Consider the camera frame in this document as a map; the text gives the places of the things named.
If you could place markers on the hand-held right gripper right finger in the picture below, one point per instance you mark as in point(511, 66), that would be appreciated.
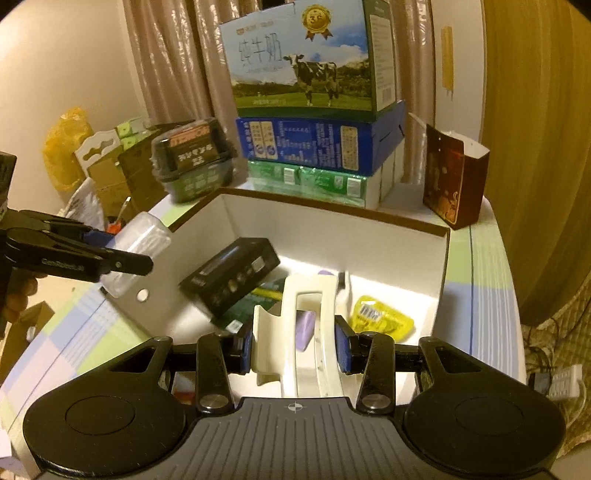
point(342, 346)

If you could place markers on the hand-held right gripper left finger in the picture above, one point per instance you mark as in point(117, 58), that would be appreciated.
point(246, 350)

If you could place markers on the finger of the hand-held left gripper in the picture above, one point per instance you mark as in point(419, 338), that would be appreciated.
point(99, 239)
point(92, 263)

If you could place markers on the dark green packet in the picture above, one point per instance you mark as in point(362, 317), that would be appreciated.
point(240, 314)

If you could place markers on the clear plastic swab box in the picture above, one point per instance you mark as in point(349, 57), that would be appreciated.
point(138, 240)

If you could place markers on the purple tube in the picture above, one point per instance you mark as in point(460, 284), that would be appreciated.
point(305, 330)

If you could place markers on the yellow jelly packet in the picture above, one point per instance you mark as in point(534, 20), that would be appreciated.
point(388, 323)

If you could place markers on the white tube dark cap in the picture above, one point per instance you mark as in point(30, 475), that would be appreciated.
point(346, 295)

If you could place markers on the white hair clip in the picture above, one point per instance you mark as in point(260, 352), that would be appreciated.
point(290, 314)

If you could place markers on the black rectangular box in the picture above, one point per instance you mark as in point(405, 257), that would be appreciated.
point(231, 277)

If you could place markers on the brown cardboard box white inside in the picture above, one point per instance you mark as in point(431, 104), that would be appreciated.
point(392, 258)

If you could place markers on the checked cloth desktop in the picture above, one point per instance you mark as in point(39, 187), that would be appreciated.
point(480, 286)

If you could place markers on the person's left hand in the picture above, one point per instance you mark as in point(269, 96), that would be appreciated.
point(23, 295)

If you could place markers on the yellow plastic bag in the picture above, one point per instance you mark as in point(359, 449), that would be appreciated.
point(67, 147)

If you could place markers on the brown cardboard storage box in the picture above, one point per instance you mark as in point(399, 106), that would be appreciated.
point(134, 175)

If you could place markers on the white hang tab box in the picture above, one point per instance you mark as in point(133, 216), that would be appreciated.
point(99, 147)

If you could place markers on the black food container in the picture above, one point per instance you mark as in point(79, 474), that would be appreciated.
point(194, 161)

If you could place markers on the green drink carton pack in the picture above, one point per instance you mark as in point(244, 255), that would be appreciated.
point(304, 181)

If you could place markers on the beige curtain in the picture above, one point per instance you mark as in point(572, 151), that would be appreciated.
point(171, 69)

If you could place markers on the blue carton box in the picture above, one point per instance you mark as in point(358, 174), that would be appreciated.
point(304, 143)

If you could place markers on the white power strip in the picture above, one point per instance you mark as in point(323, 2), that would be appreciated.
point(565, 381)

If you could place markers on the quilted chair cushion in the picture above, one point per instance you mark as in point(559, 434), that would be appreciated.
point(577, 332)

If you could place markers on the milk carton box cow print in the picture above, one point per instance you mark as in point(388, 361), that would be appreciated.
point(300, 60)

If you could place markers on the yellow wall sticker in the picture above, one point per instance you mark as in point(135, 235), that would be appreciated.
point(447, 60)

